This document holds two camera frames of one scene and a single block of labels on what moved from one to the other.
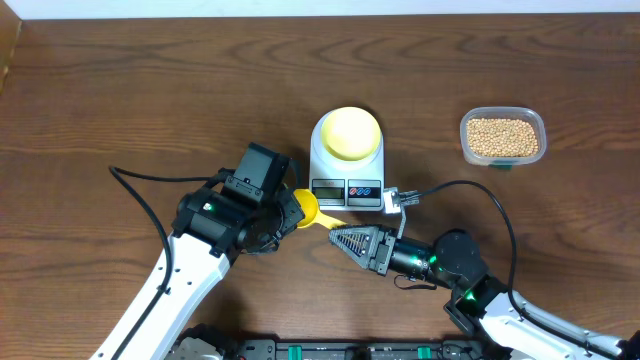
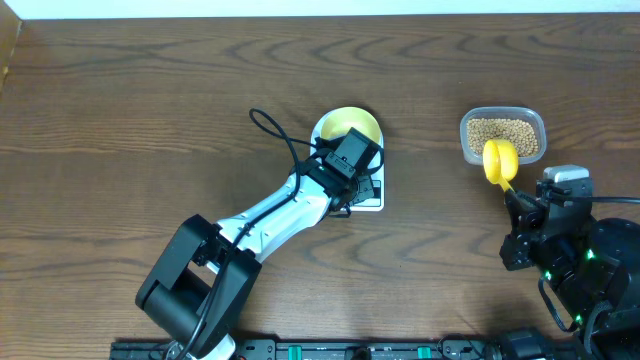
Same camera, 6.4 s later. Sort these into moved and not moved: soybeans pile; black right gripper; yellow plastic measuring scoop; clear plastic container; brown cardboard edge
Moved: yellow plastic measuring scoop; black right gripper
Not moved: clear plastic container; brown cardboard edge; soybeans pile
